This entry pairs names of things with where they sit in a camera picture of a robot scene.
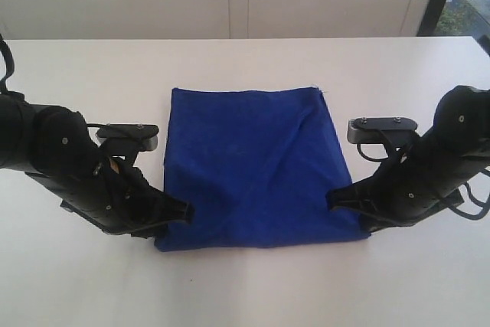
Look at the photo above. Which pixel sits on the blue towel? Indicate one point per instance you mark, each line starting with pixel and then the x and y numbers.
pixel 257 167

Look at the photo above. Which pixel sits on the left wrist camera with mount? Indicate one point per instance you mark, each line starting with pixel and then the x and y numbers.
pixel 127 140

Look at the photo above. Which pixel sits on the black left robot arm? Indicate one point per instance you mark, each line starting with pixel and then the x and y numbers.
pixel 47 143

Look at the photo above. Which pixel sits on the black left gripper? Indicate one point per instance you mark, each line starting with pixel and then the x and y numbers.
pixel 118 200

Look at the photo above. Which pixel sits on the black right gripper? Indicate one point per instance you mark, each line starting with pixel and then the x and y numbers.
pixel 420 184

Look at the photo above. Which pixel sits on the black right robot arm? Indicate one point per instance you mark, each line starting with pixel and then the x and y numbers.
pixel 460 126

